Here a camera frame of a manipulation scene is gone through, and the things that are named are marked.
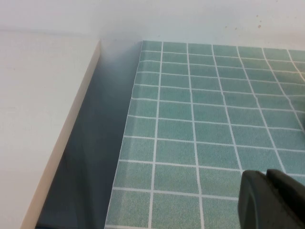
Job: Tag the green tile-pattern table mat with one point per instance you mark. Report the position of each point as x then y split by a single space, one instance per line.
190 119

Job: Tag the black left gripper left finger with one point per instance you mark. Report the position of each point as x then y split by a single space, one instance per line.
252 202

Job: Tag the white beige-edged side board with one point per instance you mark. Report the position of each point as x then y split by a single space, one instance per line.
70 119

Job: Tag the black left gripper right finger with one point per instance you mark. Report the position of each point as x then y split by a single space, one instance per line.
290 200

